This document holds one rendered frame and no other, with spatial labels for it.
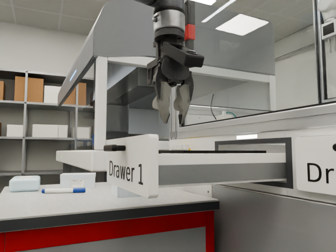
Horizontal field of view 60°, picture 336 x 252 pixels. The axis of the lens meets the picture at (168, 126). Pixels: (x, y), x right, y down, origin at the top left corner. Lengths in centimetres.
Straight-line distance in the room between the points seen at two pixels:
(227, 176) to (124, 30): 114
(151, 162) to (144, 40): 117
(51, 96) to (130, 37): 292
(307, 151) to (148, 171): 33
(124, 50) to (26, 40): 362
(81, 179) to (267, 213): 69
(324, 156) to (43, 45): 472
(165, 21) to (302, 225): 53
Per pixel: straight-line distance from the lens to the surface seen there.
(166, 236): 83
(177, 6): 72
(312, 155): 64
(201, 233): 88
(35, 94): 441
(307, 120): 67
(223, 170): 60
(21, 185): 113
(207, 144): 95
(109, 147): 61
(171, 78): 66
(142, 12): 167
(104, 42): 154
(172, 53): 65
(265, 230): 78
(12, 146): 480
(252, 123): 79
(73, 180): 117
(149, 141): 50
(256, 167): 65
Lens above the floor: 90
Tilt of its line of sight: 5 degrees up
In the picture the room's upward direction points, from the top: straight up
